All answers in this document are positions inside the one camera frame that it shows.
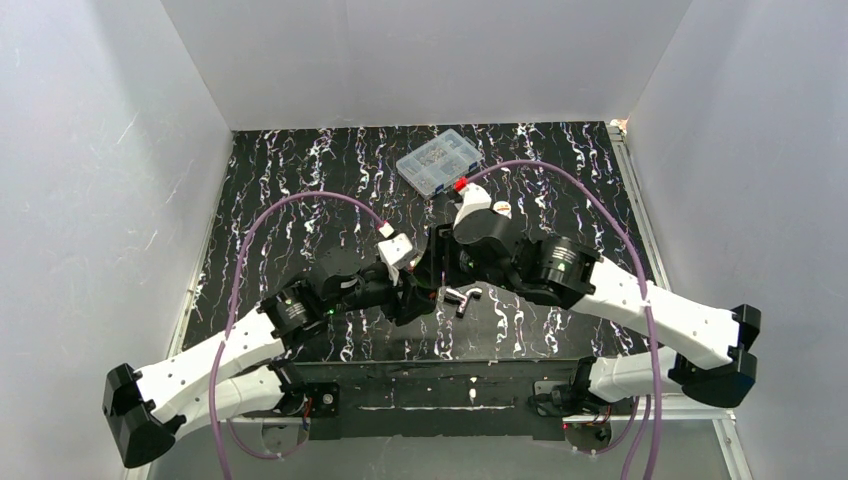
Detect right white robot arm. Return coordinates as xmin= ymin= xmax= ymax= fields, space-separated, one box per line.
xmin=414 ymin=210 xmax=761 ymax=416

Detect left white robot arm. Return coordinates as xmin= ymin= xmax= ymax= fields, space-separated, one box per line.
xmin=102 ymin=249 xmax=440 ymax=468

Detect chrome faucet tap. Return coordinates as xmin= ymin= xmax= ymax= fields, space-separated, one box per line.
xmin=443 ymin=287 xmax=482 ymax=319

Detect orange white pill bottle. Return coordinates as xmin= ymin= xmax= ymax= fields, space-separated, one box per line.
xmin=492 ymin=201 xmax=512 ymax=218

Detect clear plastic organizer box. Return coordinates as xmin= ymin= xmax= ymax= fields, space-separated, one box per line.
xmin=396 ymin=129 xmax=483 ymax=199

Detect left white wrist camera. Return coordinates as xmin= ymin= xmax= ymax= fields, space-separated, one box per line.
xmin=377 ymin=222 xmax=417 ymax=285

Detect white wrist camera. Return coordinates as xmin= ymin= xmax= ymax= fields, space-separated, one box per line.
xmin=453 ymin=177 xmax=492 ymax=227
xmin=377 ymin=222 xmax=417 ymax=285

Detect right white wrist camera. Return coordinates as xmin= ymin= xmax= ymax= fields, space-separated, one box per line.
xmin=453 ymin=177 xmax=492 ymax=227

